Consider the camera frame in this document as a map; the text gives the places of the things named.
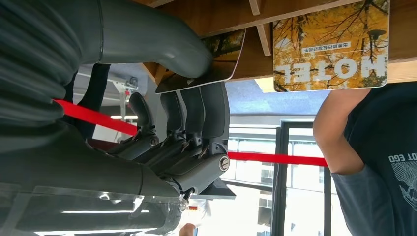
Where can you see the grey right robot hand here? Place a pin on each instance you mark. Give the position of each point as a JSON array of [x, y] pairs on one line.
[[81, 182]]

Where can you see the person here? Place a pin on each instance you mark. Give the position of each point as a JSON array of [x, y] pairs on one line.
[[384, 130], [94, 84], [198, 211]]

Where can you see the wooden card organizer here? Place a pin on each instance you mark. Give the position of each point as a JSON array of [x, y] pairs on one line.
[[257, 65]]

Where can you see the red barrier belt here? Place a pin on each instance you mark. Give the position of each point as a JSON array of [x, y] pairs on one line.
[[97, 118]]

